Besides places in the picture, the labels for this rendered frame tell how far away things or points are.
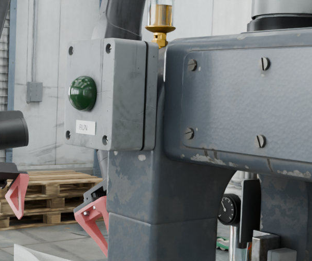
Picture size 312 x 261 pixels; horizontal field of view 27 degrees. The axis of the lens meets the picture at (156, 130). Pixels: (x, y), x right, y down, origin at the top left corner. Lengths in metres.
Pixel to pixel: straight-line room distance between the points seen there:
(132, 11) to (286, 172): 0.51
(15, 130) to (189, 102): 0.78
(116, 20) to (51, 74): 8.22
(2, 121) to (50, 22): 7.88
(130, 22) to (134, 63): 0.38
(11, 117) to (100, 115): 0.77
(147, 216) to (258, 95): 0.16
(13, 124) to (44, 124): 7.81
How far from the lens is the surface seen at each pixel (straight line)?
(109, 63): 0.52
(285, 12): 0.61
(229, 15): 7.97
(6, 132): 1.26
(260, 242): 0.70
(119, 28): 0.89
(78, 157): 9.39
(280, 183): 0.72
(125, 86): 0.52
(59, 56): 9.18
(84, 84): 0.53
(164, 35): 0.60
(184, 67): 0.52
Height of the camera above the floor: 1.29
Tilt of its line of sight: 3 degrees down
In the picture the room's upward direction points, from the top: 2 degrees clockwise
